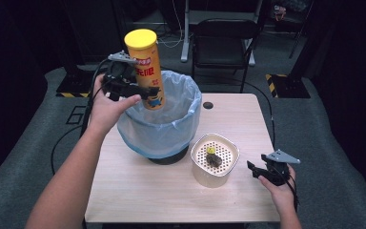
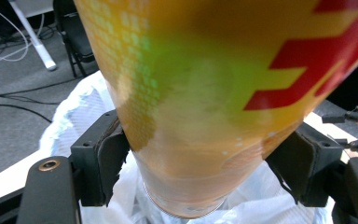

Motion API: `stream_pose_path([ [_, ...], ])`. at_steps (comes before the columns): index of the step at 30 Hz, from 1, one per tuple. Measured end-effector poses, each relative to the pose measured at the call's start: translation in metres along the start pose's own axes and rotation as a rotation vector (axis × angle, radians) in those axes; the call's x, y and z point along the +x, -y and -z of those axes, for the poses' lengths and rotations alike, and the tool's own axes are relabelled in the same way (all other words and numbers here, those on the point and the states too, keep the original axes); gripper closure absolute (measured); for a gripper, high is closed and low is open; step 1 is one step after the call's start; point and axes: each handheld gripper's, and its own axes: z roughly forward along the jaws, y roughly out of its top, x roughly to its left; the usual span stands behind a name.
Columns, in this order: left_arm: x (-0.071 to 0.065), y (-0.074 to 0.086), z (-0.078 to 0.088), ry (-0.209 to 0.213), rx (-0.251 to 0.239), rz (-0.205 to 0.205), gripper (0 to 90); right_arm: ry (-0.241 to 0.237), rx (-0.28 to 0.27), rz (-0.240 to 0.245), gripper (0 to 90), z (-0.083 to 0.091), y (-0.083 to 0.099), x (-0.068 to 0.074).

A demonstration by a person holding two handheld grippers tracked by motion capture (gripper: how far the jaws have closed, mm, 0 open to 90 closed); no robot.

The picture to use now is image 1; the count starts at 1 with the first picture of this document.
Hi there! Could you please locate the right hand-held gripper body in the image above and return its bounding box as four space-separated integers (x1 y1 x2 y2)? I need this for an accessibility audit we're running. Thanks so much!
261 148 301 188

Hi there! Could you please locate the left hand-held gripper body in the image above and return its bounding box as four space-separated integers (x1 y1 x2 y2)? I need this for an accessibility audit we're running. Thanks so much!
102 50 145 103

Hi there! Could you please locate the yellow chip can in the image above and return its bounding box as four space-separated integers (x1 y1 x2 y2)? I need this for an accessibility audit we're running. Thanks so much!
123 28 167 112

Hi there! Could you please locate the white strainer container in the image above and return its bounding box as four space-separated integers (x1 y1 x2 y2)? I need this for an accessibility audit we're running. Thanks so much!
190 132 241 189

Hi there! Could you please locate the brown tea bag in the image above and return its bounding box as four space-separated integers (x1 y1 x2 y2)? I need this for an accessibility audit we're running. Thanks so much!
204 145 223 169

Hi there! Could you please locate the bin with blue bag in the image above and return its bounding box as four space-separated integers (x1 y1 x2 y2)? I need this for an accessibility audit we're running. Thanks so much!
116 70 203 160

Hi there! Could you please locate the black trash bin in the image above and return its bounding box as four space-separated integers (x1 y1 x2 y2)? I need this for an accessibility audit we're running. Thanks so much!
147 145 191 166

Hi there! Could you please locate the person's right hand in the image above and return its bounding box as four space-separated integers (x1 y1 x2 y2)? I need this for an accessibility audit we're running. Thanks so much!
257 164 298 215

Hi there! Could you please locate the person's left hand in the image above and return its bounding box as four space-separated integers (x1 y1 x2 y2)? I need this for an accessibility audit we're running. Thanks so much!
88 73 143 136

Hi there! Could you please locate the black striped stand base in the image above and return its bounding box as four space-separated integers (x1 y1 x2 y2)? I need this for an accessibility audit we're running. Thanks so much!
265 73 312 99
55 73 100 99

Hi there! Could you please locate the dark cabinet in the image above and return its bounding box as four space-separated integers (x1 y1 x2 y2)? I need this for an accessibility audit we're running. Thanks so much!
59 0 131 66

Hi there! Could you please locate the black folding chair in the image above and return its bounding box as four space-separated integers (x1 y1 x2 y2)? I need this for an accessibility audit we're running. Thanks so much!
191 17 260 94

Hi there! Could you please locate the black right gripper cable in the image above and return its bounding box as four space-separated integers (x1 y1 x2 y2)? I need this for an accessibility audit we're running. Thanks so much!
277 166 300 214

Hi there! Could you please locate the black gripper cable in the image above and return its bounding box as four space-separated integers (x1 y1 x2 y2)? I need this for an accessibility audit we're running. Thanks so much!
277 166 300 214
51 57 112 177

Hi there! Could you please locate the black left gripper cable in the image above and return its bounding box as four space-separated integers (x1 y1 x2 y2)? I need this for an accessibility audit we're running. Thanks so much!
51 57 112 177

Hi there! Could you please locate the black floor cable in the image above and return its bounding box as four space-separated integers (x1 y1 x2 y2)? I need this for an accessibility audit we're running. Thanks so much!
243 79 276 148

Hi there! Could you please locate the white floor cable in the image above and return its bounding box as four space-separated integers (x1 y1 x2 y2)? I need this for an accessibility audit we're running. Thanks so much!
155 0 186 51

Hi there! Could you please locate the white desk frame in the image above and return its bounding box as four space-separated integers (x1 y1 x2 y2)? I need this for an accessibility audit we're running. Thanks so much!
179 0 264 68

